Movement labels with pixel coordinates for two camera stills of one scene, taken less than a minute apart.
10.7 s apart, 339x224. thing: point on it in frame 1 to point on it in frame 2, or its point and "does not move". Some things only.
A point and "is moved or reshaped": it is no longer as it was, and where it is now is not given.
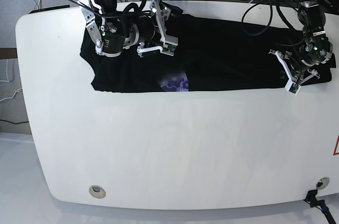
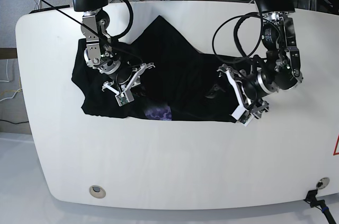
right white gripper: (300, 77) to (253, 107)
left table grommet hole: (97, 191) does not move
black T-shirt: (208, 57) is moved or reshaped
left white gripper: (164, 38) to (135, 81)
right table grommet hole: (322, 183) does not move
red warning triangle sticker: (336, 148) does not move
